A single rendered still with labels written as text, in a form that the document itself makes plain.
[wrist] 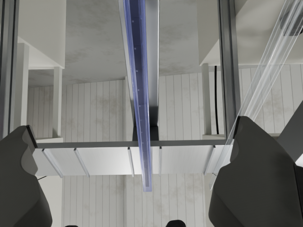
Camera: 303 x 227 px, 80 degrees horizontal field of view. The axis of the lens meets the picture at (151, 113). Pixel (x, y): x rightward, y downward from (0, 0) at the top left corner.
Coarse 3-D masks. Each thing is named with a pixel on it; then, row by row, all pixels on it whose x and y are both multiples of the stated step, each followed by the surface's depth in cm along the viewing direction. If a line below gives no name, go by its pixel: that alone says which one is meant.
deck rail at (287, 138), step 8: (296, 112) 34; (296, 120) 34; (288, 128) 36; (296, 128) 34; (280, 136) 38; (288, 136) 36; (296, 136) 34; (280, 144) 38; (288, 144) 36; (296, 144) 34; (288, 152) 36; (296, 152) 34; (296, 160) 34
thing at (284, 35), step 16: (288, 0) 12; (288, 16) 12; (272, 32) 14; (288, 32) 13; (272, 48) 14; (288, 48) 14; (272, 64) 15; (256, 80) 16; (272, 80) 16; (256, 96) 17; (240, 112) 19; (256, 112) 18; (224, 160) 24
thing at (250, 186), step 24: (240, 120) 11; (240, 144) 9; (264, 144) 9; (240, 168) 7; (264, 168) 7; (288, 168) 7; (216, 192) 6; (240, 192) 6; (264, 192) 6; (288, 192) 6; (216, 216) 6; (240, 216) 6; (264, 216) 6; (288, 216) 6
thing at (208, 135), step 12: (204, 72) 97; (216, 72) 106; (204, 84) 97; (216, 84) 105; (204, 96) 96; (216, 96) 104; (204, 108) 96; (216, 108) 103; (204, 120) 97; (216, 120) 103; (204, 132) 97; (204, 180) 95
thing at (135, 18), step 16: (128, 0) 11; (144, 0) 12; (128, 16) 12; (144, 16) 12; (128, 32) 13; (144, 32) 13; (128, 48) 14; (144, 48) 14; (144, 64) 14; (144, 80) 15; (144, 96) 17; (144, 112) 18; (144, 128) 20; (144, 144) 21; (144, 160) 24; (144, 176) 26
